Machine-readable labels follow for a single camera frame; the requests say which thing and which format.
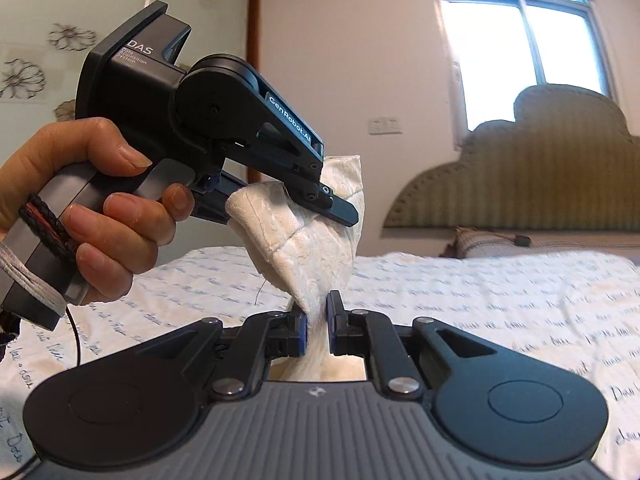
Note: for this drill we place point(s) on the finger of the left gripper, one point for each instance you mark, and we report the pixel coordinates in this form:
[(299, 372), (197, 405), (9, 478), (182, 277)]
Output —
[(211, 192), (321, 200)]

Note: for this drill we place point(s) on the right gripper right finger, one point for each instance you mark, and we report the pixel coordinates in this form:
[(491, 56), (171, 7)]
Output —
[(386, 348)]

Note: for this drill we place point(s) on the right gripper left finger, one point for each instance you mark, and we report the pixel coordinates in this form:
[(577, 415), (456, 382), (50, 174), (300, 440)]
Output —
[(243, 361)]

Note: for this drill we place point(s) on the cream fleece pants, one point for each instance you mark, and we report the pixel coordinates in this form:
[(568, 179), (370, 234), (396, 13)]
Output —
[(307, 256)]

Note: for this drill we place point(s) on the person left hand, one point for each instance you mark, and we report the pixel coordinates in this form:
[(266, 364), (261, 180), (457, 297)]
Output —
[(123, 239)]

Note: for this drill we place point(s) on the striped pillow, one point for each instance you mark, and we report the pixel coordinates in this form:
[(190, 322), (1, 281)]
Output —
[(472, 242)]

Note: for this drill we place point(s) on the white floral wardrobe door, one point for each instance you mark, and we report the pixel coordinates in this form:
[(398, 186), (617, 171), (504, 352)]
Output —
[(45, 42)]

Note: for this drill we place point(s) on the small black device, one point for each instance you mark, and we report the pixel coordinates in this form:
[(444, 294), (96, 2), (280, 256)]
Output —
[(522, 240)]

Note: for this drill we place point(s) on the white script-print bedspread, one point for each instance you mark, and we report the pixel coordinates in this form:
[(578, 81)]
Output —
[(579, 311)]

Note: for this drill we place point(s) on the green upholstered headboard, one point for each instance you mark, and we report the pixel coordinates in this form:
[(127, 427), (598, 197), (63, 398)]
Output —
[(566, 162)]

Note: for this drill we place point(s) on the white wall socket plate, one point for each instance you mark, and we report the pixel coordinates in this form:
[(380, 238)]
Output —
[(380, 126)]

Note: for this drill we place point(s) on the window with white frame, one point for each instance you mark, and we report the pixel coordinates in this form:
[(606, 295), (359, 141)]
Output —
[(498, 48)]

